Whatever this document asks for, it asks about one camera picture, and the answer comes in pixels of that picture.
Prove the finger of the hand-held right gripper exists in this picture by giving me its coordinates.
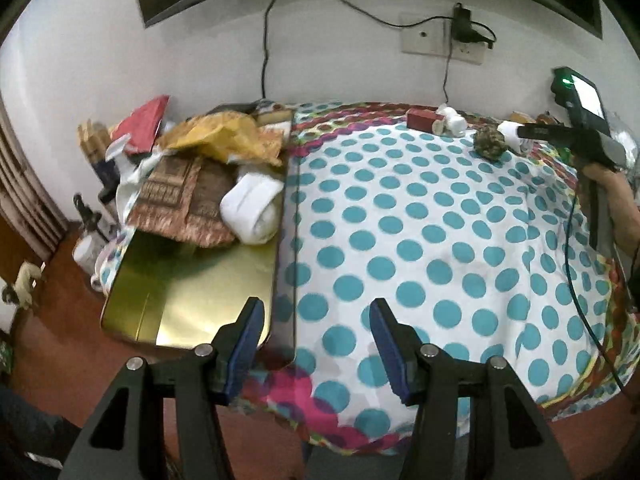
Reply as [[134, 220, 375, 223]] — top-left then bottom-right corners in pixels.
[[517, 122, 576, 142]]

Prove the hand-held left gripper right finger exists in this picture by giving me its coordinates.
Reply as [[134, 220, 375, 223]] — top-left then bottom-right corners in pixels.
[[369, 297, 573, 480]]

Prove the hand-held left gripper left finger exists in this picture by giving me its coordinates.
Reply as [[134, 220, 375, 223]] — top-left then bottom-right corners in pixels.
[[57, 296, 266, 480]]

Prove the gold tin box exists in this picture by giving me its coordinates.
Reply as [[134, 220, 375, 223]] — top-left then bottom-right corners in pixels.
[[99, 160, 300, 371]]

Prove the brown snack packet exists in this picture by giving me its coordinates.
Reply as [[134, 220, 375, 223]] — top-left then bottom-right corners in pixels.
[[180, 157, 238, 247]]

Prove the brown patterned cloth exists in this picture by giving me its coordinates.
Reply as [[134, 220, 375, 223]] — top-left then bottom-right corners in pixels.
[[127, 157, 201, 233]]

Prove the yellow snack bag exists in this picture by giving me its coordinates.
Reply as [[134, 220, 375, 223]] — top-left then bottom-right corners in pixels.
[[160, 110, 286, 167]]

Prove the person's right hand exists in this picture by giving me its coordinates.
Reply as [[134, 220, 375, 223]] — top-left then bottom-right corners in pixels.
[[580, 162, 640, 256]]

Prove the dark crumpled bundle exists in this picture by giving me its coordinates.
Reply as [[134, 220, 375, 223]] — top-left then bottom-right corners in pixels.
[[472, 125, 508, 162]]

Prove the clear plastic bag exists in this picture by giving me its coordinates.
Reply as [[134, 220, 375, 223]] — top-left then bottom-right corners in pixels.
[[607, 115, 640, 173]]

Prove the polka dot blanket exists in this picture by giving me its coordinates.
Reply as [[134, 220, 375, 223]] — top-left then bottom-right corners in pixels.
[[100, 100, 640, 456]]

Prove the red green box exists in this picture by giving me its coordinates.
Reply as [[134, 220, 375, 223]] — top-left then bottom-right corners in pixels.
[[406, 107, 443, 133]]

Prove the black charger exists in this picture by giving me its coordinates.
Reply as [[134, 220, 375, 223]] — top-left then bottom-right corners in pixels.
[[451, 4, 473, 43]]

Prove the white cup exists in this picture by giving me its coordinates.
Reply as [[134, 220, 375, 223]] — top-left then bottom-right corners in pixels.
[[72, 232, 108, 276]]

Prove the black bottle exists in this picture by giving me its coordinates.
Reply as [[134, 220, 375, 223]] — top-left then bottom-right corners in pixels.
[[72, 194, 108, 241]]

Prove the small pale figurine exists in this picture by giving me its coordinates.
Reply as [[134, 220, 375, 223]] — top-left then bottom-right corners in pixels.
[[0, 262, 43, 311]]

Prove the red packet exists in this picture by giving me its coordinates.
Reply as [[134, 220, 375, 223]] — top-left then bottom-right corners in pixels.
[[109, 95, 171, 156]]

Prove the wooden slatted cabinet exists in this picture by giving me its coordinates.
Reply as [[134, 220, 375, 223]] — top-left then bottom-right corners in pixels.
[[0, 95, 71, 261]]

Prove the dark gripper cable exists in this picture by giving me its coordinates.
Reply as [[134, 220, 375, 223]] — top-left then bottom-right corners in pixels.
[[562, 180, 631, 396]]

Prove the white wall socket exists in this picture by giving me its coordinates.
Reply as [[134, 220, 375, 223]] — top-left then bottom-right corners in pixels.
[[400, 12, 488, 66]]

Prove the black hanging cable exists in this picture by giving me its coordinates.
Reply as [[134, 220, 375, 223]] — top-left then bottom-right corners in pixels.
[[260, 0, 287, 103]]

